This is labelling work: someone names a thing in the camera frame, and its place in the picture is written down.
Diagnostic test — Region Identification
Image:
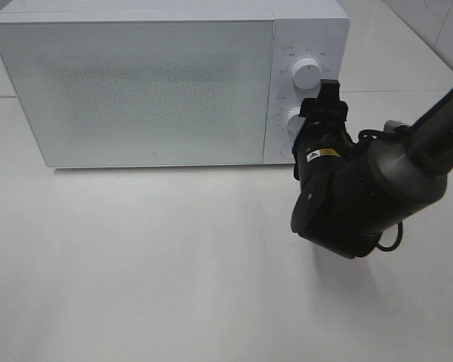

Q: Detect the white microwave door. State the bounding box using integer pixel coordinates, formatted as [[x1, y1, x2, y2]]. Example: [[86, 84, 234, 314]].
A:
[[0, 21, 273, 168]]

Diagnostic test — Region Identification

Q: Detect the black camera cable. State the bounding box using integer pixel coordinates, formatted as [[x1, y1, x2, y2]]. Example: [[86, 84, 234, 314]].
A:
[[358, 63, 453, 253]]

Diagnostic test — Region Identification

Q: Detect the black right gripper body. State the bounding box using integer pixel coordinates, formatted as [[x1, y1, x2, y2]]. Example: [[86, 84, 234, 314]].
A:
[[292, 112, 354, 181]]

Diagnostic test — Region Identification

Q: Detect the white microwave oven body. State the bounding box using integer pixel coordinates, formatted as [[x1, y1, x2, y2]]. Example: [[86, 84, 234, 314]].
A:
[[0, 1, 350, 168]]

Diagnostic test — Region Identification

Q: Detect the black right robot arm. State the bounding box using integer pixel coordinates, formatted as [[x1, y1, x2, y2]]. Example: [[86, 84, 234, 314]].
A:
[[291, 80, 453, 259]]

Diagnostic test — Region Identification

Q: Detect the white timer knob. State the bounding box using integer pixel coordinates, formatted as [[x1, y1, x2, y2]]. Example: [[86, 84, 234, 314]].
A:
[[282, 106, 305, 136]]

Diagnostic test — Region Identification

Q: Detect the upper white power knob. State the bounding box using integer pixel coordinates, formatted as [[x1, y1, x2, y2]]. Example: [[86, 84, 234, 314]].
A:
[[291, 56, 322, 90]]

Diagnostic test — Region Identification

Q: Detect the round white door button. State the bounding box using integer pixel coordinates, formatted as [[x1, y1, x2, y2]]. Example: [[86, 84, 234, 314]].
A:
[[281, 142, 294, 163]]

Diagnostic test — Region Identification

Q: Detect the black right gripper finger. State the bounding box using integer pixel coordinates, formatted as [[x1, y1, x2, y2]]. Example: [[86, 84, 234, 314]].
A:
[[316, 79, 348, 121], [299, 97, 325, 118]]

